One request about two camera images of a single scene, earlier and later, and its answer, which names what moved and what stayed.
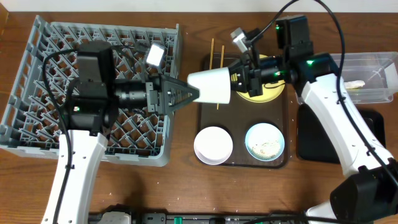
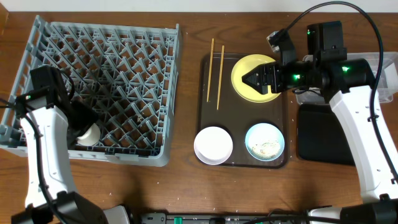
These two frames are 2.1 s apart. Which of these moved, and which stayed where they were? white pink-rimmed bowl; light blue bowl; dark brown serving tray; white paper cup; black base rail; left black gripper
Moved: left black gripper; white paper cup
Stayed: black base rail; light blue bowl; dark brown serving tray; white pink-rimmed bowl
